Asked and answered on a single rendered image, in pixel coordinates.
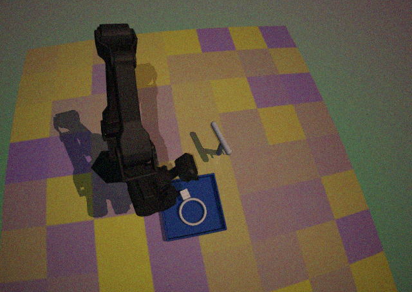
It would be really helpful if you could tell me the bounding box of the blue tray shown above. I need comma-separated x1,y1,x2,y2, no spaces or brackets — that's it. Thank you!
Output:
162,173,227,242

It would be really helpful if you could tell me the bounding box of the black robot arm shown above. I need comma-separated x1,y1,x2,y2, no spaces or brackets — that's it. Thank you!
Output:
94,23,178,217

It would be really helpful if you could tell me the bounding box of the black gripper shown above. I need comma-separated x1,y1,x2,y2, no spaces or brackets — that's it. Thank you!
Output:
151,153,199,186

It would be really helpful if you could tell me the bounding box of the grey metal cross-bar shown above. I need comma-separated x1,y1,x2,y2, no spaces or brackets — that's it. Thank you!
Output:
211,122,232,156

